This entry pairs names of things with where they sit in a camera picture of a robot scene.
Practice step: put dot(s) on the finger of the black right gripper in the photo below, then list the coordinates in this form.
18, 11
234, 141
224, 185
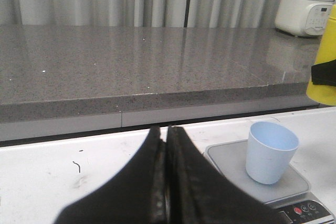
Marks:
324, 73

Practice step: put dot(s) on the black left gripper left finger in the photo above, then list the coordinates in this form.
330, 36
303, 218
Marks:
136, 194

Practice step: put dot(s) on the white kitchen appliance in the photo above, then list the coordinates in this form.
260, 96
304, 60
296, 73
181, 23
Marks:
303, 18

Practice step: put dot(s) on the light blue plastic cup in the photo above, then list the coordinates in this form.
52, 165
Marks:
270, 147

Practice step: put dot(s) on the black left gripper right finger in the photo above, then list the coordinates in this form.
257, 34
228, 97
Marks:
198, 193

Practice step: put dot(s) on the grey stone counter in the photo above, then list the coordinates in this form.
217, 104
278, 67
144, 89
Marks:
70, 79

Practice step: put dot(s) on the yellow squeeze bottle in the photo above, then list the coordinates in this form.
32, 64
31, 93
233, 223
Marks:
321, 93

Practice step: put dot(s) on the silver electronic kitchen scale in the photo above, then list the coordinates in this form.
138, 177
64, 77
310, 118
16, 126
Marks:
290, 196

